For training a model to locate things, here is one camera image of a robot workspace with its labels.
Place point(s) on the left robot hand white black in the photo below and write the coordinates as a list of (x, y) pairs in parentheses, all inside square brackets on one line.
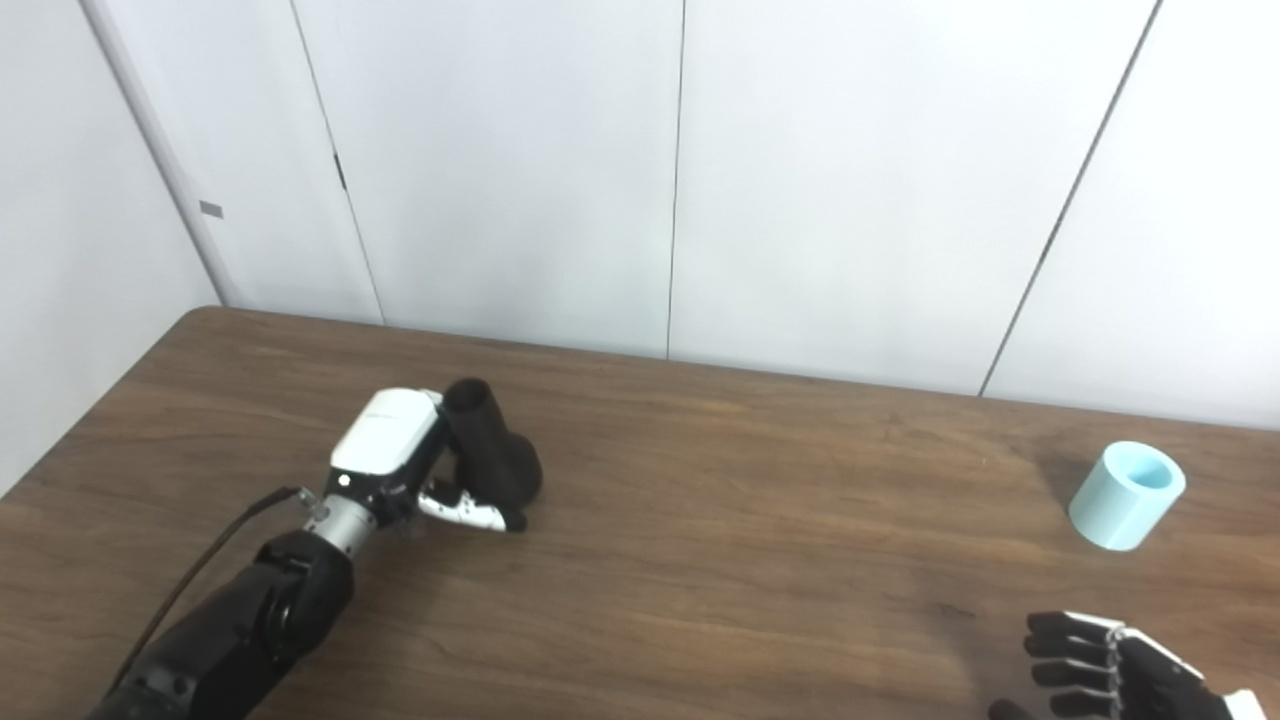
[(385, 430)]

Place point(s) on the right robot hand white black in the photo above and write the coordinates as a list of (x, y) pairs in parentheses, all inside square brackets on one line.
[(1150, 685)]

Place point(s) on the black funnel-shaped nozzle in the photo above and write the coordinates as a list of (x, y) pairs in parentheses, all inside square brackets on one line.
[(500, 460)]

